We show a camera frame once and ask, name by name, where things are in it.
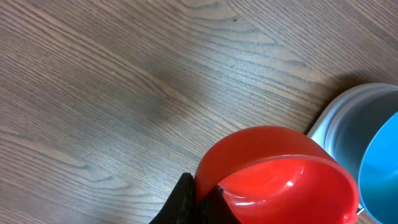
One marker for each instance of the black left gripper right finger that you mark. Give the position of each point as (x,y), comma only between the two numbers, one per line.
(213,209)

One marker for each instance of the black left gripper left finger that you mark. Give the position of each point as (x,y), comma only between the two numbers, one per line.
(179,208)

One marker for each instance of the red scoop blue handle tip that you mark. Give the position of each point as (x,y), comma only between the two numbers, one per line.
(272,174)

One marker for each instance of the white digital kitchen scale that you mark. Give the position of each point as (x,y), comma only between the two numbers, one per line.
(330,122)

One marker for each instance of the blue bowl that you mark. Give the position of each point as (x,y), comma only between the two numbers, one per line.
(366,147)

